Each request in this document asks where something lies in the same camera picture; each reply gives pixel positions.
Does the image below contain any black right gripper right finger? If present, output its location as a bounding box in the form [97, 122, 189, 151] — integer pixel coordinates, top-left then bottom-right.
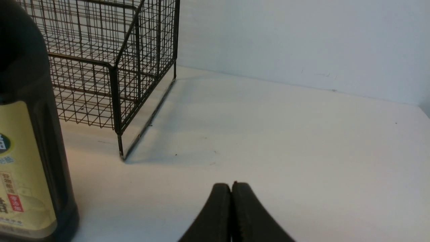
[232, 181, 295, 242]

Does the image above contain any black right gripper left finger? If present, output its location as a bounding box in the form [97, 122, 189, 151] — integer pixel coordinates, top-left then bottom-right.
[179, 183, 231, 242]

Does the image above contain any dark vinegar bottle yellow label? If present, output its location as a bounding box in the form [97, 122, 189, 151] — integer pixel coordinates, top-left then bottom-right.
[0, 0, 79, 242]

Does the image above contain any black wire mesh rack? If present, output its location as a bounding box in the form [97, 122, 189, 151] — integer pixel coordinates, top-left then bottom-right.
[19, 0, 181, 161]

